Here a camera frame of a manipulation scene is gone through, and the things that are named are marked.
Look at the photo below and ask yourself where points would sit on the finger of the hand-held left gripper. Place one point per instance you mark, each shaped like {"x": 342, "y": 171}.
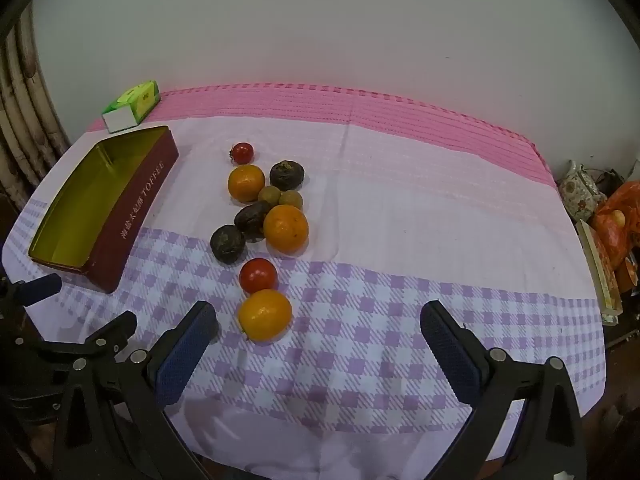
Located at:
{"x": 44, "y": 286}
{"x": 112, "y": 329}

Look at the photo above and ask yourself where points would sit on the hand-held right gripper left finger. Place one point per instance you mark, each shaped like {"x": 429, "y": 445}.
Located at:
{"x": 182, "y": 360}

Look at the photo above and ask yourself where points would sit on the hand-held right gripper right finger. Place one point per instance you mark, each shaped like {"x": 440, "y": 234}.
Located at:
{"x": 452, "y": 360}

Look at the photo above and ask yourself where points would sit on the red and gold tin box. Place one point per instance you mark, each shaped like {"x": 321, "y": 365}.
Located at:
{"x": 75, "y": 210}

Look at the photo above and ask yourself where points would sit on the orange mandarin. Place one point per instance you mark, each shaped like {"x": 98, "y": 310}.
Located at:
{"x": 286, "y": 229}
{"x": 246, "y": 183}
{"x": 265, "y": 315}

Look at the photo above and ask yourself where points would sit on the dark wrinkled passion fruit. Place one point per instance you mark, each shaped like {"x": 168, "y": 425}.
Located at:
{"x": 287, "y": 174}
{"x": 250, "y": 219}
{"x": 228, "y": 244}

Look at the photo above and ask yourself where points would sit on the brown longan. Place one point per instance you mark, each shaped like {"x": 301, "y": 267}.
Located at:
{"x": 291, "y": 199}
{"x": 269, "y": 195}

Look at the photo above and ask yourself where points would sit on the small red tomato with stem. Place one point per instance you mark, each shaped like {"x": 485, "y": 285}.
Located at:
{"x": 242, "y": 153}

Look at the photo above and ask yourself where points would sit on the yellow framed box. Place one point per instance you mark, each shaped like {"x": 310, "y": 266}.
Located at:
{"x": 597, "y": 267}

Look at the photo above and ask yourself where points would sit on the beige patterned curtain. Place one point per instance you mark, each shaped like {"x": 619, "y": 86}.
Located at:
{"x": 20, "y": 110}

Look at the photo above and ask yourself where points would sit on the pink purple checkered tablecloth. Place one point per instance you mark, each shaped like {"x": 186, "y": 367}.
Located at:
{"x": 400, "y": 185}

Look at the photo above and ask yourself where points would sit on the orange plastic bag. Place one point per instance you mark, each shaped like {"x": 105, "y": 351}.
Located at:
{"x": 615, "y": 235}

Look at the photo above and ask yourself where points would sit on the green tissue box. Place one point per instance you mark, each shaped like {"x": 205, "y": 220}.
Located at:
{"x": 135, "y": 100}

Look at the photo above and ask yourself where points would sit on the floral teapot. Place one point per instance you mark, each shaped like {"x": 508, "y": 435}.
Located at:
{"x": 577, "y": 192}

